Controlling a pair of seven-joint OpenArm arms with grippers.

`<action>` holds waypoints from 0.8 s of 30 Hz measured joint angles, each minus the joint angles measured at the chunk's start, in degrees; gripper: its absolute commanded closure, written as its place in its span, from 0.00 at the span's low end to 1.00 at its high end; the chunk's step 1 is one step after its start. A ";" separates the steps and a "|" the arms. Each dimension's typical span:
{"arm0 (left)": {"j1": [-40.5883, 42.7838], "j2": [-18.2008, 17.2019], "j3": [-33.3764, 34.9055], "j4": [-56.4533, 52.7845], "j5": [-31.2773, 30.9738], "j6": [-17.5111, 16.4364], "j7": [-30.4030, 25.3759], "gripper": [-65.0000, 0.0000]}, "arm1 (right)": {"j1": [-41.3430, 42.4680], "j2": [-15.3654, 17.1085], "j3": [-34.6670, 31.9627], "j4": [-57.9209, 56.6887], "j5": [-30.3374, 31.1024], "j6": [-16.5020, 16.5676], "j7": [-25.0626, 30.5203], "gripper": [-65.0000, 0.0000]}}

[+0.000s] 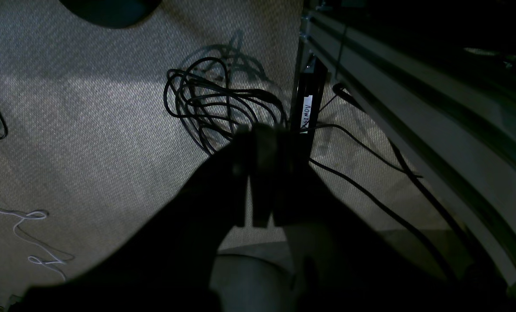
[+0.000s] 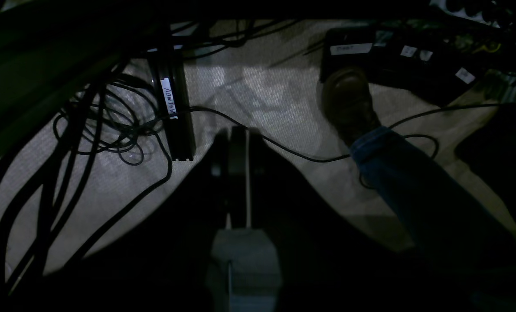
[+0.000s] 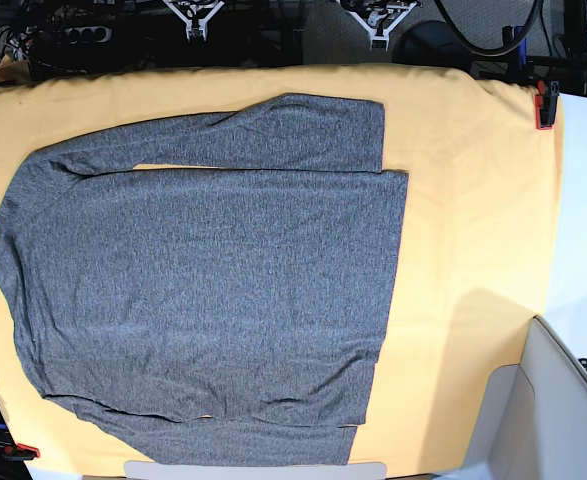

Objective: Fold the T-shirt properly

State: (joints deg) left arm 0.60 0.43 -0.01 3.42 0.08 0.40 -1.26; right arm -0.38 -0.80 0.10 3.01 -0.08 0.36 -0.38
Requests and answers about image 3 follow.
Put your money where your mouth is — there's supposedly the yellow table cloth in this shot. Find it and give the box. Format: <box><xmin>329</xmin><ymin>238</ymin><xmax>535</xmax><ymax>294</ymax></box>
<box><xmin>0</xmin><ymin>65</ymin><xmax>564</xmax><ymax>477</ymax></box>

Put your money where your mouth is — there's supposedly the red clamp left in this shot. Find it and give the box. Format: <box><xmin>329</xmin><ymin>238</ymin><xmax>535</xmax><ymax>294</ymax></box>
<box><xmin>2</xmin><ymin>444</ymin><xmax>40</xmax><ymax>461</ymax></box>

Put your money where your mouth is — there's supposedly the black round base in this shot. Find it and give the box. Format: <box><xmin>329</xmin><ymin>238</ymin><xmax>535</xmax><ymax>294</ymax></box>
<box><xmin>392</xmin><ymin>20</ymin><xmax>473</xmax><ymax>73</ymax></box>

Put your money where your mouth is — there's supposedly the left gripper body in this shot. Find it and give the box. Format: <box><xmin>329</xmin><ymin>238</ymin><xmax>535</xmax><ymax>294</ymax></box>
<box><xmin>341</xmin><ymin>0</ymin><xmax>418</xmax><ymax>49</ymax></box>

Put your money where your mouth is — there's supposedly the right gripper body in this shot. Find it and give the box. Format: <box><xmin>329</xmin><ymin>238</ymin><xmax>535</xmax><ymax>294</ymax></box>
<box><xmin>163</xmin><ymin>0</ymin><xmax>224</xmax><ymax>39</ymax></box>

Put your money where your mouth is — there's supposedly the grey long-sleeve T-shirt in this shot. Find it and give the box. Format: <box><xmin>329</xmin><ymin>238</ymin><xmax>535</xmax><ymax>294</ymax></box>
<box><xmin>0</xmin><ymin>94</ymin><xmax>408</xmax><ymax>467</ymax></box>

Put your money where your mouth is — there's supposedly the red clamp right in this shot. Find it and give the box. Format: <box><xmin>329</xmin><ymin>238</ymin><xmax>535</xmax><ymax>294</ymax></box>
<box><xmin>535</xmin><ymin>80</ymin><xmax>560</xmax><ymax>130</ymax></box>

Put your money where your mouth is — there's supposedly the red clamp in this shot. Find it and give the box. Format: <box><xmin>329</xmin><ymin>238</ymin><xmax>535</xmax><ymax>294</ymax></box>
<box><xmin>535</xmin><ymin>80</ymin><xmax>560</xmax><ymax>130</ymax></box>
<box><xmin>2</xmin><ymin>444</ymin><xmax>40</xmax><ymax>461</ymax></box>

